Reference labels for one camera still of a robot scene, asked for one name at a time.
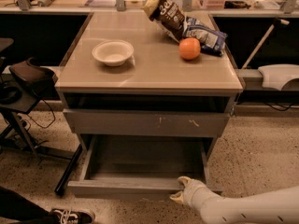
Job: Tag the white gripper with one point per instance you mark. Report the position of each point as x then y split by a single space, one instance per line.
192 190

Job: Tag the grey drawer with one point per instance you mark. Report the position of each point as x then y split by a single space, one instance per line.
128 167
148 123

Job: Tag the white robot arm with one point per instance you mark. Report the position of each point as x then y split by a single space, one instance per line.
274 207

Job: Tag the grey top drawer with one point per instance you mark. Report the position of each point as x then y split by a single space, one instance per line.
148 123

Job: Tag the grey three-drawer cabinet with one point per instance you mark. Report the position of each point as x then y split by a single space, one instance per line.
154 79

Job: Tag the black white sneaker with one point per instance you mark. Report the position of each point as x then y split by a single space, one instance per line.
69 216

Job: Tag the orange fruit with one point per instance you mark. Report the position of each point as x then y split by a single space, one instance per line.
189 48

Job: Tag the white curved shell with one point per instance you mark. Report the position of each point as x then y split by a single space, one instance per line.
276 76

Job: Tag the blue white snack bag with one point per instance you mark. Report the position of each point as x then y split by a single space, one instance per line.
211 41

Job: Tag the white paper bowl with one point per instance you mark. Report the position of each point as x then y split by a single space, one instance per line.
113 53

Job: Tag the dark trouser leg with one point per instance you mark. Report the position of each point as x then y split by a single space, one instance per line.
15 207

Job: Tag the brown padded device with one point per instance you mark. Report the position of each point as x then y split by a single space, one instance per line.
32 77

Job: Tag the brown chip bag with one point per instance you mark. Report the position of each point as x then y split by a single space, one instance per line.
168 15

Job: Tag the white stick with handle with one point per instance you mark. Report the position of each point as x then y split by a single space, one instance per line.
276 22

